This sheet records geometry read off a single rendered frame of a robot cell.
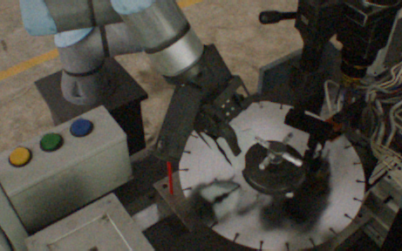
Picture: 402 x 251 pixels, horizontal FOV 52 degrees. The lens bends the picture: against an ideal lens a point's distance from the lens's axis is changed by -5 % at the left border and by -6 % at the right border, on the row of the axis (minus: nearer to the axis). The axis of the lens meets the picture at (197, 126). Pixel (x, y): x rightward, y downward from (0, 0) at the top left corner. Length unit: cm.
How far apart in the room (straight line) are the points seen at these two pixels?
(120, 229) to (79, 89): 53
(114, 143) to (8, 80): 180
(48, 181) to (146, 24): 43
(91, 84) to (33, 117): 120
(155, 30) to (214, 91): 14
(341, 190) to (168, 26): 41
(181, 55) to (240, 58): 197
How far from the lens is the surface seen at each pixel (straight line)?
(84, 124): 92
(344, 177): 79
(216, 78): 65
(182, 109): 61
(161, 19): 57
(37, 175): 87
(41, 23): 67
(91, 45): 110
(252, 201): 72
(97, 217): 78
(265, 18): 63
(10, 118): 238
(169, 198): 84
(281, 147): 73
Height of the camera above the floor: 155
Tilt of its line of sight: 46 degrees down
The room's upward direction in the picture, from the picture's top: straight up
